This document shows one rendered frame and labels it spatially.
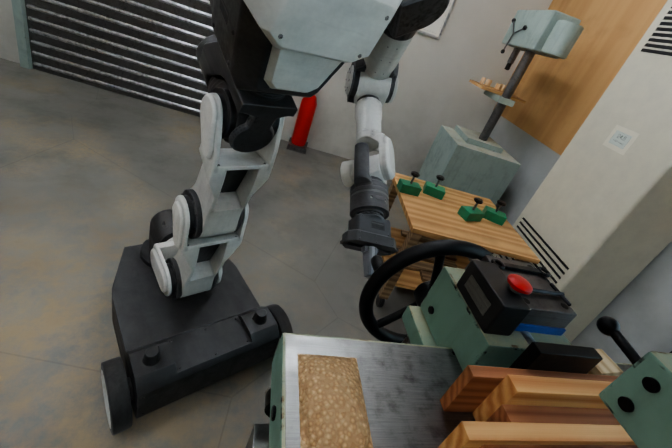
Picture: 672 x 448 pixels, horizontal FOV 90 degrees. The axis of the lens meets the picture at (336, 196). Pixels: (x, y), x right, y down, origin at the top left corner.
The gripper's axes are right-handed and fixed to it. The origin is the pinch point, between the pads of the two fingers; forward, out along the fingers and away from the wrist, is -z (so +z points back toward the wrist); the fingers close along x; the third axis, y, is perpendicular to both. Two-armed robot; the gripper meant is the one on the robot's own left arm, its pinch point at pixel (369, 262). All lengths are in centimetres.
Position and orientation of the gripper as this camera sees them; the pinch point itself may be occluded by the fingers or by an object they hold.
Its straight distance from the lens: 71.8
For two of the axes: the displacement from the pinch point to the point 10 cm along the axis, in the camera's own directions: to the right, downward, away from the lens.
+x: -9.0, -2.5, -3.6
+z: 0.4, -8.7, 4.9
